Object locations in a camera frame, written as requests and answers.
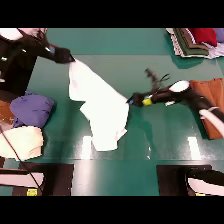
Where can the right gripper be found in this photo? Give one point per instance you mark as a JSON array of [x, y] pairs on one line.
[[140, 100]]

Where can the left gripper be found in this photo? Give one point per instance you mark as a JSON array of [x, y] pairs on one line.
[[63, 55]]

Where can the white T-shirt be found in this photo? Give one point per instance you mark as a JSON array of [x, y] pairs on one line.
[[100, 106]]

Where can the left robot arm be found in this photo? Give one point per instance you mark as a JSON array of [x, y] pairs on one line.
[[16, 61]]

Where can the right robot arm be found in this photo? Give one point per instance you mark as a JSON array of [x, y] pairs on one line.
[[188, 95]]

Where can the purple garment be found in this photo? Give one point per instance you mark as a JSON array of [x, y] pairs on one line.
[[31, 110]]

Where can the orange-brown garment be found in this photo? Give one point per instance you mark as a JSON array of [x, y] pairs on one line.
[[210, 91]]

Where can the dark green garment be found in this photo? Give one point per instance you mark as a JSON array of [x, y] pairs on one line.
[[190, 48]]

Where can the brown garment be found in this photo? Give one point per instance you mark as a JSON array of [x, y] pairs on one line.
[[5, 111]]

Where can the white garment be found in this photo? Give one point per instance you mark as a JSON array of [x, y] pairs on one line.
[[216, 51]]

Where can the red garment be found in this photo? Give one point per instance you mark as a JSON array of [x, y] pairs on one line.
[[203, 35]]

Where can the cream garment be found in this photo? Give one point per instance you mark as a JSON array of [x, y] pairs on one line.
[[21, 141]]

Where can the lavender garment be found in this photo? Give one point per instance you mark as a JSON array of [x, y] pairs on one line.
[[220, 35]]

